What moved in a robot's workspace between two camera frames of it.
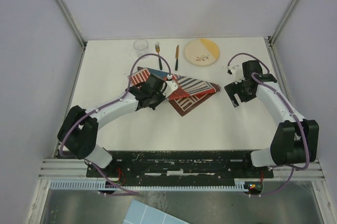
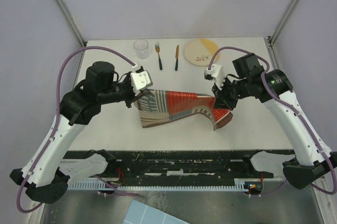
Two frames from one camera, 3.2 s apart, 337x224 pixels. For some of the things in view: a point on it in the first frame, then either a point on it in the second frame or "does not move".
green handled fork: (157, 49) does not move
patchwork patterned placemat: (192, 93) → (157, 107)
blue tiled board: (139, 213) does not move
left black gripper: (162, 97) → (133, 97)
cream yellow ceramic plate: (201, 52) does not move
